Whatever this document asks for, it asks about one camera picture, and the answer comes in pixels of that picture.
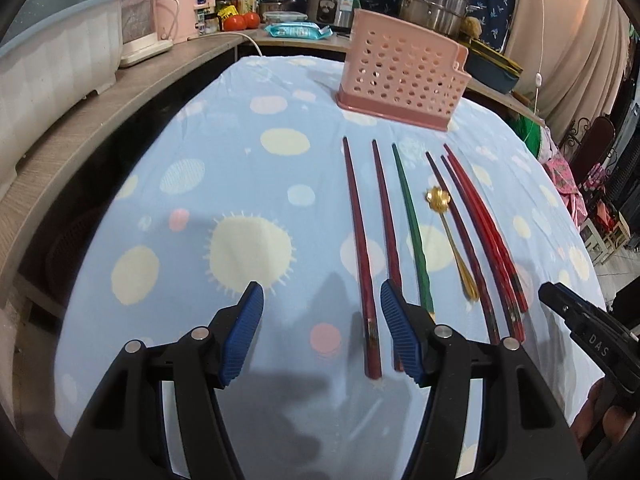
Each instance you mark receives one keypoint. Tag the pink kitchen appliance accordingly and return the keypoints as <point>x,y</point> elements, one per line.
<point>182,0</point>

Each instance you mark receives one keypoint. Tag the yellow packet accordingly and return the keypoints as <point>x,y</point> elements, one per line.
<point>227,12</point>

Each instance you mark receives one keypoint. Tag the dark red chopstick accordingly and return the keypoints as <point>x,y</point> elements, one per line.
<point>361,260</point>
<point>492,327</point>
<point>515,327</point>
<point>385,210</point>

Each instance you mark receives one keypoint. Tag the blue baking dish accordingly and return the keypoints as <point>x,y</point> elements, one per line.
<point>492,72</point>

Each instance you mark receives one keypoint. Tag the dark metal chair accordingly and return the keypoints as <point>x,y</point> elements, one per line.
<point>592,145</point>

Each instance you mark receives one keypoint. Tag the white plastic tub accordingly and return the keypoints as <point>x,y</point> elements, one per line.
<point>55,65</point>

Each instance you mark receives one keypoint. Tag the gold flower spoon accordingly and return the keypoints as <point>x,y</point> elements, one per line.
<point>436,199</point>

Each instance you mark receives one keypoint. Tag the stainless steel steamer pot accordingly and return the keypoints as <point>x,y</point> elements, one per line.
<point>432,2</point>

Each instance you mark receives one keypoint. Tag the person's right hand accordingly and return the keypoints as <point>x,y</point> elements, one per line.
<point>617,420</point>

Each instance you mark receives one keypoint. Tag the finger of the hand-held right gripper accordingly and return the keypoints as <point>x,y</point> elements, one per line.
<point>590,332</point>

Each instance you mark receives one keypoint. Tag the pink floral cloth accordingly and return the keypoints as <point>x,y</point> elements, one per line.
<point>567,185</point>

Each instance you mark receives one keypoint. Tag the beige curtain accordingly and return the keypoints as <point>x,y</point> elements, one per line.
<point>565,35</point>

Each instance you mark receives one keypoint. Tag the silver rice cooker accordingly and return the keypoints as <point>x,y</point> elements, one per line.
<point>332,2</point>

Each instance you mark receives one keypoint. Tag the red tomato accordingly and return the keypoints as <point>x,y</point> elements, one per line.
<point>252,20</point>
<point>234,22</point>

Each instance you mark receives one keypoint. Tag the green chopstick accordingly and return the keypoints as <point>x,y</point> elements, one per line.
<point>411,222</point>

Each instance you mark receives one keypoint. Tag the clear glass container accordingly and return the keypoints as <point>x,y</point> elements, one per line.
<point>284,16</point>

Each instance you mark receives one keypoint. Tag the pink perforated utensil basket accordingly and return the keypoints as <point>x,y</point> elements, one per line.
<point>400,67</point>

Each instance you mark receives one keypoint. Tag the blue wet wipes packet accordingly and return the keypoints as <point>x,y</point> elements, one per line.
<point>297,31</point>

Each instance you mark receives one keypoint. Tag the green cloth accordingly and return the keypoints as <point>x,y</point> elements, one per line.
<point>529,132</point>

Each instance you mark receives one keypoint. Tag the blue dotted tablecloth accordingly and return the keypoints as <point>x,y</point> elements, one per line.
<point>225,185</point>

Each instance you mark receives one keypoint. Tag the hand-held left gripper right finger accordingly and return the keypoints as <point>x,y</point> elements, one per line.
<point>400,332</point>

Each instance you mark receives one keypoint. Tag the white countertop appliance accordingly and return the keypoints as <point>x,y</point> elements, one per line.
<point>142,25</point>

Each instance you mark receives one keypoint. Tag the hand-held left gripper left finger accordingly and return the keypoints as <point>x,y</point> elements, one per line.
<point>242,332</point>

